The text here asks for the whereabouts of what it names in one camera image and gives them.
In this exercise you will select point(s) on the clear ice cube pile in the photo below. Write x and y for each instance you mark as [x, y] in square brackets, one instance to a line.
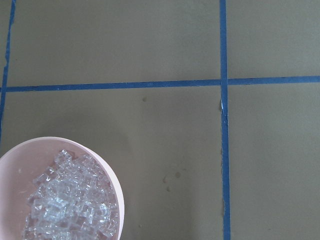
[73, 199]

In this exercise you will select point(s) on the pink plastic bowl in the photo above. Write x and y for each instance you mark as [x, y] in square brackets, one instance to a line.
[22, 163]

